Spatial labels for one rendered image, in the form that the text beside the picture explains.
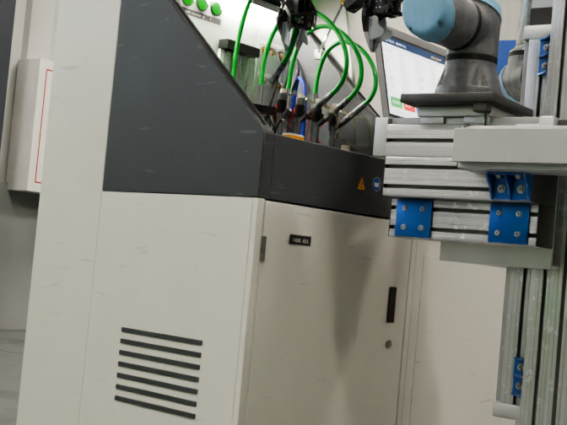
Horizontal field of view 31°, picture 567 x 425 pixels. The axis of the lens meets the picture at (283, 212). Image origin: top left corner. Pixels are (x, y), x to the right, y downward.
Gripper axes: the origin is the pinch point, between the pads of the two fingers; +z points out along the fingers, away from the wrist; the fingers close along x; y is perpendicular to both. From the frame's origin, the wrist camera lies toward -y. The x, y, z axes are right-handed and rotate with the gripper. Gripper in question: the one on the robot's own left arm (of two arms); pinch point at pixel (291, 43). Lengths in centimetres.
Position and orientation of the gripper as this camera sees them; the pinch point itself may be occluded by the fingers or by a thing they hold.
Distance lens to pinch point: 277.8
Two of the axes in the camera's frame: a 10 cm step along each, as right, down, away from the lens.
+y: 2.6, 6.7, -6.9
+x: 9.6, -1.2, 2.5
